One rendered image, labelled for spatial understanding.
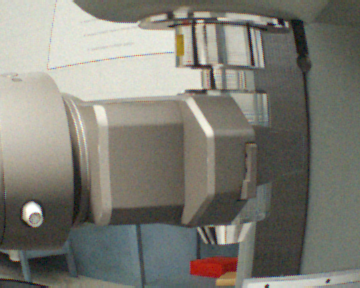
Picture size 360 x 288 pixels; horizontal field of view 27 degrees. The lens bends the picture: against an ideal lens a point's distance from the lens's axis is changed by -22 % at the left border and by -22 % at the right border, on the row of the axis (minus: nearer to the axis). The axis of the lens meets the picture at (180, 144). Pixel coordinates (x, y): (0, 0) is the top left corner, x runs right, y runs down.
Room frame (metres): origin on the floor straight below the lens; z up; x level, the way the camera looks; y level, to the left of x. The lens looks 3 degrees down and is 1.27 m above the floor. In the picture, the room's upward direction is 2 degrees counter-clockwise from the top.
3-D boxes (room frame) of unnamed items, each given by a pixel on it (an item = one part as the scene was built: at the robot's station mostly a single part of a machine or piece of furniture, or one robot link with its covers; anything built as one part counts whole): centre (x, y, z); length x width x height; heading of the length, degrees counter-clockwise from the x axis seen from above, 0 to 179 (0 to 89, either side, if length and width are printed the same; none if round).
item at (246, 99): (0.44, -0.02, 1.26); 0.05 x 0.05 x 0.01
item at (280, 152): (0.41, -0.04, 1.24); 0.06 x 0.02 x 0.03; 126
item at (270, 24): (0.44, -0.02, 1.31); 0.09 x 0.09 x 0.01
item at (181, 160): (0.39, 0.05, 1.24); 0.13 x 0.12 x 0.10; 36
